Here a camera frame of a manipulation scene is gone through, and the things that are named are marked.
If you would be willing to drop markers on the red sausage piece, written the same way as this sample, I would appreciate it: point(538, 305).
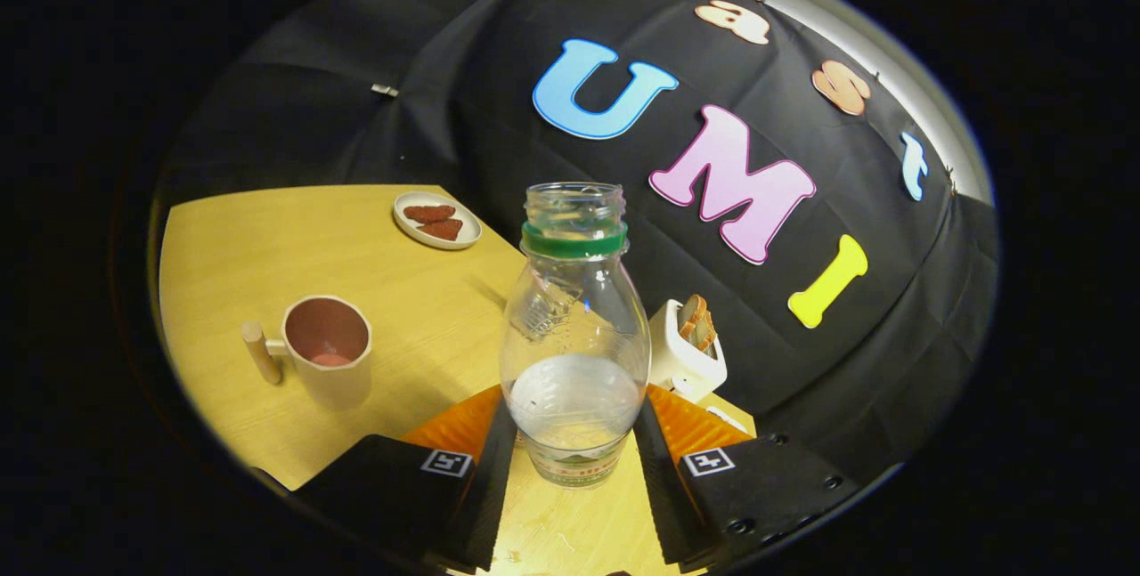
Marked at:
point(429, 213)
point(442, 230)

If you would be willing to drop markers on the white round plate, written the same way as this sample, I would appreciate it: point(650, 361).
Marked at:
point(410, 229)

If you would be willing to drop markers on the white toaster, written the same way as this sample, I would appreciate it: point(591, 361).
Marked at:
point(672, 362)

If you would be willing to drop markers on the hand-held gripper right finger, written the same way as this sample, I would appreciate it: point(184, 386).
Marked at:
point(659, 505)

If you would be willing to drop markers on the wooden table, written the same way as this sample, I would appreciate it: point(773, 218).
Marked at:
point(419, 318)

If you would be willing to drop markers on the clear plastic juice bottle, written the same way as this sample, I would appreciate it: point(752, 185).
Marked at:
point(574, 327)

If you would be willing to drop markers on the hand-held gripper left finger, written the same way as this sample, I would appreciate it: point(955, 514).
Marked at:
point(485, 505)

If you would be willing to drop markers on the white clip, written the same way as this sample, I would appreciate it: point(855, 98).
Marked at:
point(385, 90)

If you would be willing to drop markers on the black backdrop cloth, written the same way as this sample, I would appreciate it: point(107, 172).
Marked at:
point(445, 113)

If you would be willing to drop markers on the white divided dish with beans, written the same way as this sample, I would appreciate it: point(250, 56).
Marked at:
point(726, 418)

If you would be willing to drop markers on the toast slice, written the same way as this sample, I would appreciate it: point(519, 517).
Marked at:
point(705, 331)
point(690, 313)

